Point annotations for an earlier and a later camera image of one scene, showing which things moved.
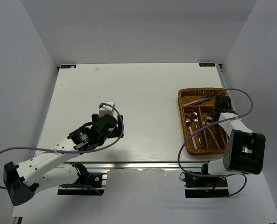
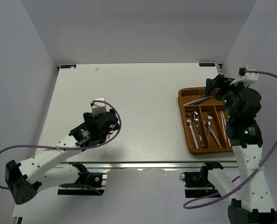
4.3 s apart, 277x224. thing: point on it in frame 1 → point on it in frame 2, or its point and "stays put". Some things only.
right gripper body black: x=230 y=108 → x=227 y=92
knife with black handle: x=206 y=98 stays put
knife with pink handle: x=198 y=101 stays put
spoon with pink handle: x=188 y=122 stays put
